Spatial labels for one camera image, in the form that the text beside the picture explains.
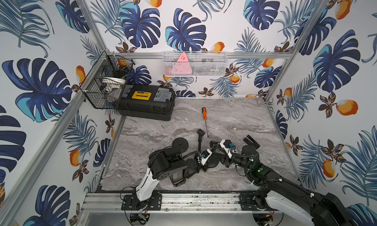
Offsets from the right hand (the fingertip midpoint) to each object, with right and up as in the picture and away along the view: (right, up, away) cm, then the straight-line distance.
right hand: (216, 148), depth 80 cm
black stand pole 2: (-3, +3, -8) cm, 9 cm away
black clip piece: (+25, +1, +15) cm, 29 cm away
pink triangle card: (-19, +48, +10) cm, 53 cm away
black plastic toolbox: (-43, +27, +17) cm, 53 cm away
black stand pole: (-7, +6, +18) cm, 20 cm away
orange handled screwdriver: (-3, +17, +29) cm, 34 cm away
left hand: (-1, -4, +5) cm, 6 cm away
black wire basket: (-69, +37, +12) cm, 79 cm away
